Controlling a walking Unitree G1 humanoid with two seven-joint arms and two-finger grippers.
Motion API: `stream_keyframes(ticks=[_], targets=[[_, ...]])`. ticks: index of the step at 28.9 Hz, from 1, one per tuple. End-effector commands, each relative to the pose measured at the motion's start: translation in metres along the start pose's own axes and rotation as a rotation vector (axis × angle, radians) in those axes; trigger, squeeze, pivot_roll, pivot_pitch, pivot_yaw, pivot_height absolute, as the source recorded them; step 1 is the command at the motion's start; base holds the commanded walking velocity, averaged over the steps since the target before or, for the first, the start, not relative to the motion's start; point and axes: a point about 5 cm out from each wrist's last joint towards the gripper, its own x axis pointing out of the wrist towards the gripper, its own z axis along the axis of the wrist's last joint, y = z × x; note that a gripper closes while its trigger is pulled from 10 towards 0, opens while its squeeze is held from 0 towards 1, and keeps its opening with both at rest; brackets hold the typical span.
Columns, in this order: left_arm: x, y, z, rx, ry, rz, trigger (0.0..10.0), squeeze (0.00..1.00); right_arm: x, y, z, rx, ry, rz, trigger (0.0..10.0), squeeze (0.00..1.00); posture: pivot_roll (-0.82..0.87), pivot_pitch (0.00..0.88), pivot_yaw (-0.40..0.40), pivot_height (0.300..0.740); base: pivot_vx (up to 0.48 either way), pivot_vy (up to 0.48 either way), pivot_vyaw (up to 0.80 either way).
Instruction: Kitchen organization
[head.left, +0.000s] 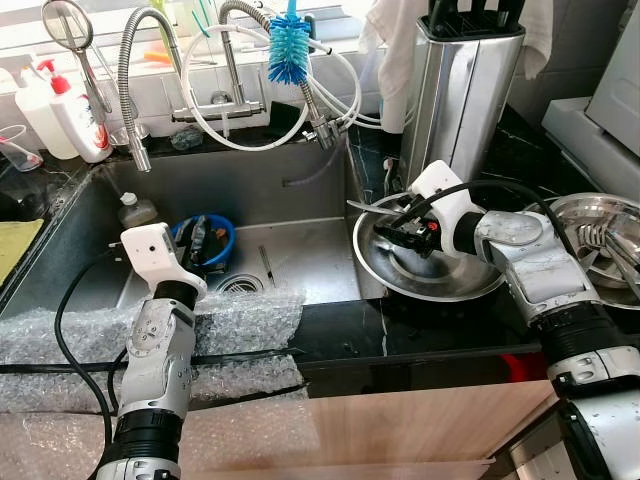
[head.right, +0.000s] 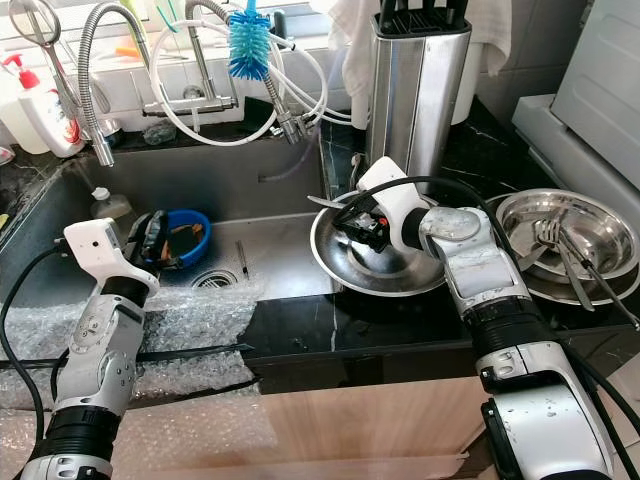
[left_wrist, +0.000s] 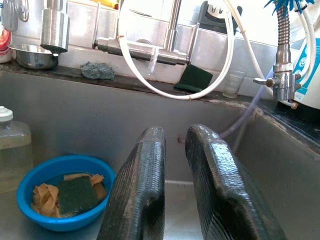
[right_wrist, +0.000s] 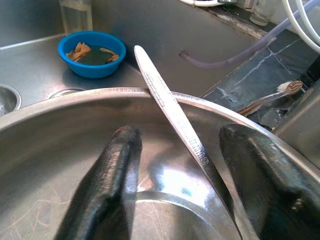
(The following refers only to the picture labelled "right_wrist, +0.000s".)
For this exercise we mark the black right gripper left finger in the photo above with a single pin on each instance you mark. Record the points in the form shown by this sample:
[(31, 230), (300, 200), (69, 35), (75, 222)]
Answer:
[(105, 180)]

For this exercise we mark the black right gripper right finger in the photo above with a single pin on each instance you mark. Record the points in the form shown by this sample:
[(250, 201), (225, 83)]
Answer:
[(275, 195)]

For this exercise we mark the steel kitchen sink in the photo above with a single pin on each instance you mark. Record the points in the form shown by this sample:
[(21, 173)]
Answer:
[(162, 30)]

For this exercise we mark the deep steel plate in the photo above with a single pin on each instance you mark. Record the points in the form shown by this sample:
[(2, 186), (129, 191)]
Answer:
[(62, 130)]

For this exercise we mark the blue plastic bowl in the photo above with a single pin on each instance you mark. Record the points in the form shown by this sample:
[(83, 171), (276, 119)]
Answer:
[(92, 71)]

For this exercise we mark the brown toothbrush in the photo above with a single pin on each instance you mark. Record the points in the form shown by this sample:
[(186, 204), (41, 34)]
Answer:
[(292, 86)]

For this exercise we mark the green scouring sponge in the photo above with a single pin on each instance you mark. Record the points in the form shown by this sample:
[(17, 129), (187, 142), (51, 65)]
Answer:
[(95, 56)]

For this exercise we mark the glass jar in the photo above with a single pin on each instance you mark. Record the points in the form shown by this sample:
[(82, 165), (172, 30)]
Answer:
[(260, 15)]

